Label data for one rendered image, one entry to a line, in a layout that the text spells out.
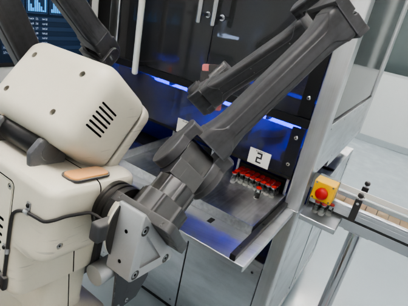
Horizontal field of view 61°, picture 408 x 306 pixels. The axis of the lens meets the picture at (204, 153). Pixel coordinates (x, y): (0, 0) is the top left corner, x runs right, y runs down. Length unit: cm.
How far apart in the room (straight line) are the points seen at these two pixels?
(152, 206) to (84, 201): 10
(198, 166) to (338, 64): 70
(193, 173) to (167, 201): 7
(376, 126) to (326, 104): 471
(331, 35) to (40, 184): 50
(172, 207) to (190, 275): 121
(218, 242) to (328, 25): 66
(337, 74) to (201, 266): 100
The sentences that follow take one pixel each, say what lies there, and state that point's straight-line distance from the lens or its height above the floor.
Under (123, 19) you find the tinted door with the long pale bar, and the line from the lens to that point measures 163.
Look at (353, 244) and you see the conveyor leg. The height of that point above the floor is 78.
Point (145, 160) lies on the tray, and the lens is 142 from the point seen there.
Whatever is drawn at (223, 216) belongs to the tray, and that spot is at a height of 90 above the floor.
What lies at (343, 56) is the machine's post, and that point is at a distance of 116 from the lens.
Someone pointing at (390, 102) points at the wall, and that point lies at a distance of 581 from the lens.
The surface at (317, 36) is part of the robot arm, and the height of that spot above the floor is 148.
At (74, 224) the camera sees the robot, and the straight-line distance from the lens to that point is 56.
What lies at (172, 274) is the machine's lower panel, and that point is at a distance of 180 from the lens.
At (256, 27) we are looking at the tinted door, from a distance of 126.
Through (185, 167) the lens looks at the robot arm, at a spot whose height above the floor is 126.
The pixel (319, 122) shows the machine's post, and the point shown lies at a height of 121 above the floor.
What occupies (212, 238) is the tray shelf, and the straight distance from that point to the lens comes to 106.
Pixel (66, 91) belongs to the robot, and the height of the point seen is 135.
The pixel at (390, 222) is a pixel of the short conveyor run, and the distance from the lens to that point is 139.
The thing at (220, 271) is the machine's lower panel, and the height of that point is 45.
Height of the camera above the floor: 150
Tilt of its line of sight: 23 degrees down
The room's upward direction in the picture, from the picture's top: 11 degrees clockwise
